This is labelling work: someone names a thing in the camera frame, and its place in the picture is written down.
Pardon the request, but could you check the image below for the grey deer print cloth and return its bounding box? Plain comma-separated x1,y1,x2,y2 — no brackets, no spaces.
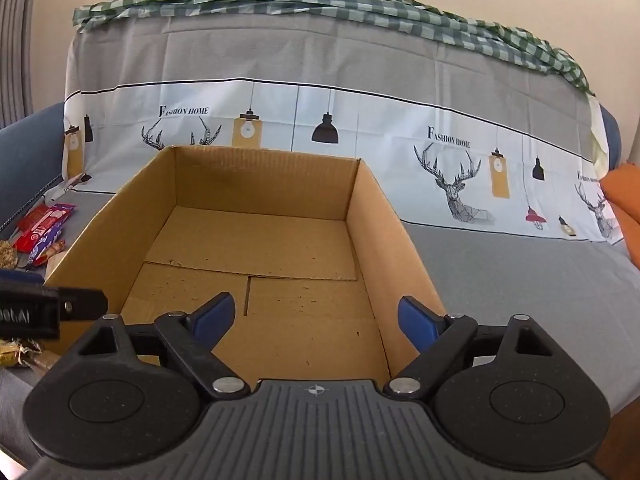
0,7,640,461

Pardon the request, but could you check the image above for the gold candy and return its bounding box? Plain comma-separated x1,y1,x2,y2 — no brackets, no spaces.
0,339,31,368

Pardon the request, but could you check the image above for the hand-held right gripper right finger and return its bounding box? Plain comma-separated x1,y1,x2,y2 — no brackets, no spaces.
384,296,556,403

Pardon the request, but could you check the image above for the purple snack packet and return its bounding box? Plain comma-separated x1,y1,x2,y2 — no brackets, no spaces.
29,203,79,267

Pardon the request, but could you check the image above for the grey curtain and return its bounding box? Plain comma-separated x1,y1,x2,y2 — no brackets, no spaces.
0,0,38,126

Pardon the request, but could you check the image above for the orange cushion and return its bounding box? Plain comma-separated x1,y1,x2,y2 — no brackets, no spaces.
600,162,640,271

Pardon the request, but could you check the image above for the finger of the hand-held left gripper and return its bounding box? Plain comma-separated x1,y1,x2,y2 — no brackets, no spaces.
0,269,45,287
57,286,108,322

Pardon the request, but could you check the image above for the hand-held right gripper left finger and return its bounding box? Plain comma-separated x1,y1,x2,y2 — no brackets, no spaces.
75,292,251,402

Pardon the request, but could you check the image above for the brown wrapped candy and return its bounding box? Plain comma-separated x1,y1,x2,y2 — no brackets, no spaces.
20,347,63,375

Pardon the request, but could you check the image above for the cardboard box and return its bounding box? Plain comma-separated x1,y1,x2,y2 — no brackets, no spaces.
42,145,448,386

